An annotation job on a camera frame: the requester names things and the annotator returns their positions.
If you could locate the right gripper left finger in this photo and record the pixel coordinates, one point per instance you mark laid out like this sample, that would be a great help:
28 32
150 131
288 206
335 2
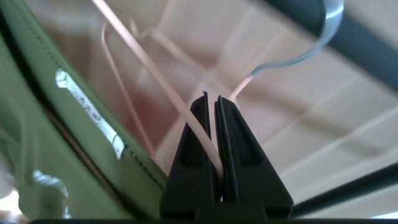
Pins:
186 193

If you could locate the green printed T-shirt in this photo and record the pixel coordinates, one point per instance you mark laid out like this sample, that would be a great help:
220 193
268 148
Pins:
18 124

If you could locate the black clothes rack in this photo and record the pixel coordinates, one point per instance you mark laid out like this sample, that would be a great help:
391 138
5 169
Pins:
367 49

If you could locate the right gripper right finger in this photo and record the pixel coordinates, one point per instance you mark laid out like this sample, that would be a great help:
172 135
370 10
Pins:
255 193

